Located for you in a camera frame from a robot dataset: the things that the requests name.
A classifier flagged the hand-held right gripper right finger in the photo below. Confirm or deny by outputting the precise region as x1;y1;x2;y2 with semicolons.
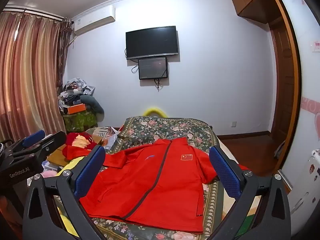
209;145;292;240

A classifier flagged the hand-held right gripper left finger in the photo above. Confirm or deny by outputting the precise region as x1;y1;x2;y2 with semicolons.
22;145;107;240

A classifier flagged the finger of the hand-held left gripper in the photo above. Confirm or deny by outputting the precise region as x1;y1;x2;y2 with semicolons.
12;131;67;160
7;129;46;153

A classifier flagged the red zip jacket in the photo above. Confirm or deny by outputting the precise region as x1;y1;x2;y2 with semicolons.
79;137;249;234

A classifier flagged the pile of mixed clothes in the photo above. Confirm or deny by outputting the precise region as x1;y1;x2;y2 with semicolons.
58;77;105;121

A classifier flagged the yellow cloth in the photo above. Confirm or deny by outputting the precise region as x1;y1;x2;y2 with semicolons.
57;155;87;177

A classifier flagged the red plush toy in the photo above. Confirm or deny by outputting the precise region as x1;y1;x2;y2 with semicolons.
62;132;100;161

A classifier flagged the green patterned cloth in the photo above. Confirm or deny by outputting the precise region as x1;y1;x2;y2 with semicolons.
62;111;98;133

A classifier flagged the white plastic bag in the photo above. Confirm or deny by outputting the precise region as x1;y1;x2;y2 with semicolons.
104;127;118;152

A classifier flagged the orange box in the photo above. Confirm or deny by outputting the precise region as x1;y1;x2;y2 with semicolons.
67;103;87;115

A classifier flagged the striped brown curtain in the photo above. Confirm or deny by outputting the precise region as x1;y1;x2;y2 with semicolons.
0;9;73;143

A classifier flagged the floral bed blanket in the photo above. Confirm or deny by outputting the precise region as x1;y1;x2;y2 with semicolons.
54;116;225;240

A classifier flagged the wooden door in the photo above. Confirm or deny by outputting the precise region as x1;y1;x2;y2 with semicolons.
269;17;301;157

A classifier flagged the white air conditioner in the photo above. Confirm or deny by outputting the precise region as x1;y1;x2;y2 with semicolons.
71;5;117;37

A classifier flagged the wooden overhead cabinet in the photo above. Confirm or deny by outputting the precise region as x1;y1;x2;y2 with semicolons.
230;0;278;25

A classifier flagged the yellow ring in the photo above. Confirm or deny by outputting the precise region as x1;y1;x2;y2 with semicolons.
143;107;168;118

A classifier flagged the pink heart wall sticker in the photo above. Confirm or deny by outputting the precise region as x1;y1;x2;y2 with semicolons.
301;96;320;141

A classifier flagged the small black wall monitor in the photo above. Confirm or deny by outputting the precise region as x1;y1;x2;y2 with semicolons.
138;57;168;80

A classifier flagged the black wall television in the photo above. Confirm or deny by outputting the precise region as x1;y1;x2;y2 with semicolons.
125;26;180;60

